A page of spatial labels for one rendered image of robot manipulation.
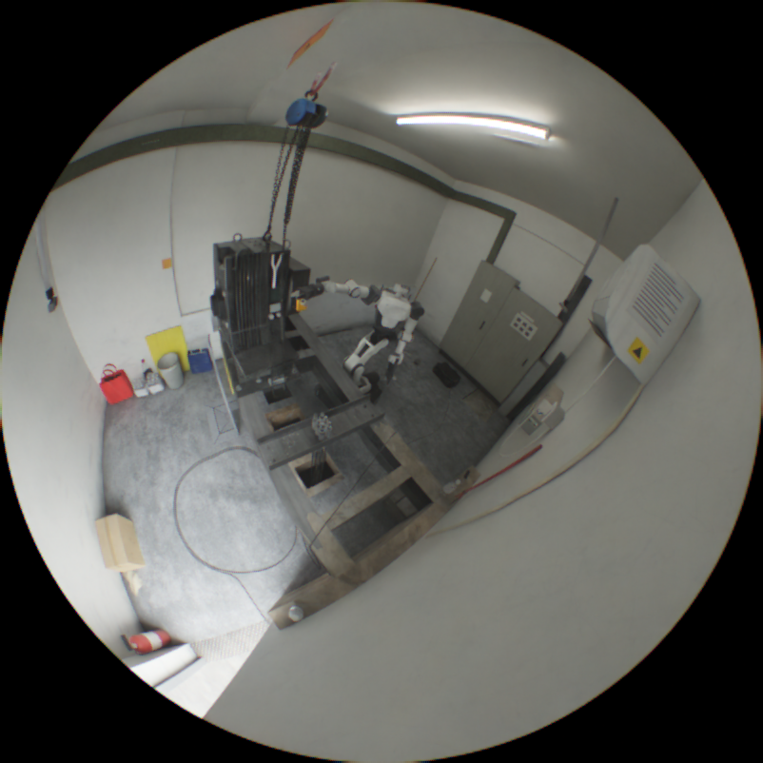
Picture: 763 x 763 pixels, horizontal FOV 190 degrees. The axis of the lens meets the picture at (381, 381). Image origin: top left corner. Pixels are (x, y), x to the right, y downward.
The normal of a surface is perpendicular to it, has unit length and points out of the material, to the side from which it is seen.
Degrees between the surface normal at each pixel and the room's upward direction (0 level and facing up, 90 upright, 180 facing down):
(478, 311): 90
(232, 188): 90
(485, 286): 90
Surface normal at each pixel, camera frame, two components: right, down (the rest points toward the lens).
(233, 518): 0.27, -0.69
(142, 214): 0.60, 0.66
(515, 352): -0.75, 0.29
